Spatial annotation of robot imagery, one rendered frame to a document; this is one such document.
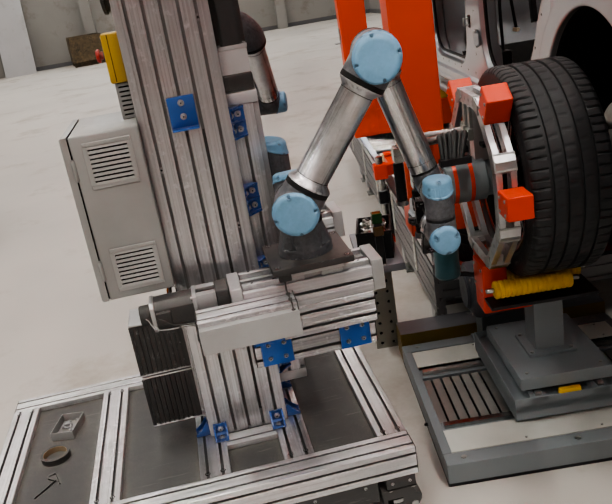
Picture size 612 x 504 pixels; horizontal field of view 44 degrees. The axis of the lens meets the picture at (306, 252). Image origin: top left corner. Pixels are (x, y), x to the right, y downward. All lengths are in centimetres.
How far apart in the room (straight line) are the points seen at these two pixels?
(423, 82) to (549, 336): 99
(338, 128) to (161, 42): 55
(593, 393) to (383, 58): 135
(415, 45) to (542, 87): 67
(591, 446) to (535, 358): 34
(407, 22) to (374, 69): 102
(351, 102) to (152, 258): 73
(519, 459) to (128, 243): 133
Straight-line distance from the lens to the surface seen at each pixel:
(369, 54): 180
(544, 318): 265
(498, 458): 246
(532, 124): 220
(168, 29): 210
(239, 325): 196
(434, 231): 194
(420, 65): 283
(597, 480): 251
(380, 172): 414
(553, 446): 250
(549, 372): 259
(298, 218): 187
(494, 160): 219
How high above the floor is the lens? 154
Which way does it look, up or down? 20 degrees down
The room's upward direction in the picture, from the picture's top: 10 degrees counter-clockwise
